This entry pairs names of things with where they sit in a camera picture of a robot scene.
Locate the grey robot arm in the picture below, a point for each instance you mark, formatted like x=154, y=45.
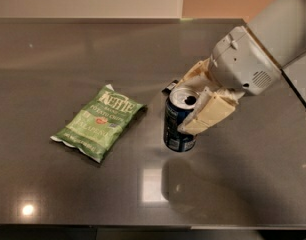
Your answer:
x=280, y=30

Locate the green kettle chips bag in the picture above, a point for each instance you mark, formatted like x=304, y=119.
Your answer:
x=97, y=126

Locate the blue pepsi can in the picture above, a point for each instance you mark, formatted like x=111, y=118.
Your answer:
x=180, y=102

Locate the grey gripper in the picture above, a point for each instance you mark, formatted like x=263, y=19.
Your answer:
x=243, y=64

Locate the black snack bar wrapper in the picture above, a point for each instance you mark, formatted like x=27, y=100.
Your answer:
x=170, y=87

